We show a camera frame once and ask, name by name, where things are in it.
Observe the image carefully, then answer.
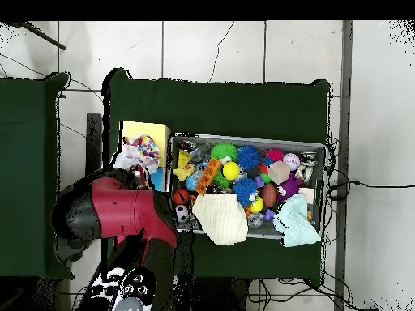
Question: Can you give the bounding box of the cream knitted cloth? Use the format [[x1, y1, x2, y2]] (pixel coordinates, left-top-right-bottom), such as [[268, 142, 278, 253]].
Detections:
[[191, 192, 250, 246]]

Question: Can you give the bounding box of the white paper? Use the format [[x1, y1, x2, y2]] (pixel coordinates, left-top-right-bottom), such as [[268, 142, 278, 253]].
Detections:
[[111, 134, 162, 176]]

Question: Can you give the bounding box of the mint knitted cloth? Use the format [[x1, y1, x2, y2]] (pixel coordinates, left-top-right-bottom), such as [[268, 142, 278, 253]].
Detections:
[[272, 193, 323, 248]]

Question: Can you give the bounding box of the wooden box with three holes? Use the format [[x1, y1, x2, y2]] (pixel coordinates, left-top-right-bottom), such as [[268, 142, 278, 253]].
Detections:
[[118, 121, 172, 193]]

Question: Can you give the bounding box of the shallow mesh bin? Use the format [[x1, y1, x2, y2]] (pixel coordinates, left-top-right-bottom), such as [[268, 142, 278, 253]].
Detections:
[[166, 132, 327, 242]]

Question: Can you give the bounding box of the orange plastic brick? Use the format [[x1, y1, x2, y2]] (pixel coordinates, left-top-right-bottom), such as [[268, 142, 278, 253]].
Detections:
[[195, 157, 223, 195]]

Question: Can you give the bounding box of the yellow ball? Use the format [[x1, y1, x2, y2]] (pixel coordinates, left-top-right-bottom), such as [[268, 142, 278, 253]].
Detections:
[[221, 160, 242, 181]]

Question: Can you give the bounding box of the yellow plush toy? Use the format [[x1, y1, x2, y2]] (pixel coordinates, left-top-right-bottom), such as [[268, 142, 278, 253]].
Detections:
[[172, 149, 198, 181]]

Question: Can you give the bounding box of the green spiky ball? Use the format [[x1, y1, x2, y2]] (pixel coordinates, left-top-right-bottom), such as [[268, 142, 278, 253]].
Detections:
[[210, 141, 238, 162]]

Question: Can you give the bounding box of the blue spiky ball with eyes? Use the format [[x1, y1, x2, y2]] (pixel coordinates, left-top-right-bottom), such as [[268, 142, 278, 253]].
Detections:
[[231, 177, 259, 208]]

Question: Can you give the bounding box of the black white soccer ball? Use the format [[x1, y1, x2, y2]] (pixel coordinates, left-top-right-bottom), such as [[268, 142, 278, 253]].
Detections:
[[174, 204, 191, 224]]

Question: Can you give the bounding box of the dark green tablecloth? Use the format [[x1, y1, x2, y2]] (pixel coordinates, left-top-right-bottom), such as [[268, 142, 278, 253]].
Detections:
[[101, 66, 332, 282]]

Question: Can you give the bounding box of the white baseball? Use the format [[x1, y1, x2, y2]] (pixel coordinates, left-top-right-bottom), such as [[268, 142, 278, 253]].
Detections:
[[282, 152, 302, 172]]

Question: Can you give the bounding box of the green covered side table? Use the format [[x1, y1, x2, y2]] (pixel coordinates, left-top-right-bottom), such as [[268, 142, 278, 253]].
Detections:
[[0, 71, 75, 280]]

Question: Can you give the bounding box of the dark grey rod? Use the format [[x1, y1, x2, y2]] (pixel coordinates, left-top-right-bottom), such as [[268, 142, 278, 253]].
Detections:
[[19, 21, 67, 51]]

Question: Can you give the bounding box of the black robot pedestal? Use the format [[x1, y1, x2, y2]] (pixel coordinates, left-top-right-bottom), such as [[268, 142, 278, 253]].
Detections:
[[174, 276, 252, 311]]

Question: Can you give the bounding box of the black cable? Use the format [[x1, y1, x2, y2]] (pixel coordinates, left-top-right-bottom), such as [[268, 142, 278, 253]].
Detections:
[[327, 180, 415, 200]]

